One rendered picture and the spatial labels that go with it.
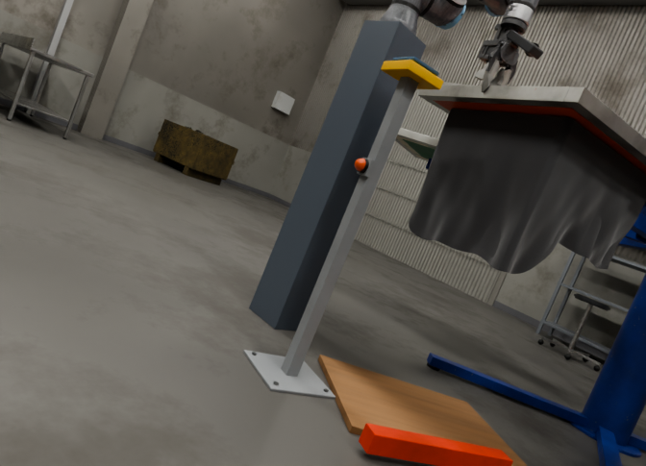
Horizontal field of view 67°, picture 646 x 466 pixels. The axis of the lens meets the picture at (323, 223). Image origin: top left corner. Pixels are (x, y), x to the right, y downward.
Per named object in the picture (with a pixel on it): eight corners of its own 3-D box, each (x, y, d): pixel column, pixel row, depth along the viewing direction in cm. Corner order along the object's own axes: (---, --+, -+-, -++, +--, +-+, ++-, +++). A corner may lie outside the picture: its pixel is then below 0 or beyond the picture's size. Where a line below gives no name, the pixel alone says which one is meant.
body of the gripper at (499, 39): (491, 71, 146) (508, 33, 145) (514, 70, 139) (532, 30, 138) (475, 59, 142) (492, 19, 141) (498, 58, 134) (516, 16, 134)
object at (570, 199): (509, 273, 127) (576, 119, 124) (497, 268, 130) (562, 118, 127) (598, 307, 151) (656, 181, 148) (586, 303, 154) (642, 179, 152)
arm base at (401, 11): (369, 21, 186) (380, -3, 185) (391, 41, 197) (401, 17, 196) (399, 23, 175) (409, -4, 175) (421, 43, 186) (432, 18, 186)
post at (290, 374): (270, 391, 130) (410, 48, 123) (242, 352, 148) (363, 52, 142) (335, 399, 141) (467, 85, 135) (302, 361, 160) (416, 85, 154)
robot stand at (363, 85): (248, 307, 194) (364, 19, 186) (281, 312, 207) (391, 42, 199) (274, 329, 181) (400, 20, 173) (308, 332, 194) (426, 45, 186)
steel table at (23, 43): (34, 116, 640) (56, 55, 634) (69, 141, 525) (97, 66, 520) (-22, 97, 595) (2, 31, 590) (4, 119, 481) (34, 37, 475)
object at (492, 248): (502, 273, 126) (571, 116, 123) (397, 228, 164) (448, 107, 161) (509, 276, 127) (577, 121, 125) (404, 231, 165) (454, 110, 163)
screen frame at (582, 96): (578, 102, 113) (584, 86, 112) (417, 95, 162) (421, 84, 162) (708, 207, 154) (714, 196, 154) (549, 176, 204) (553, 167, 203)
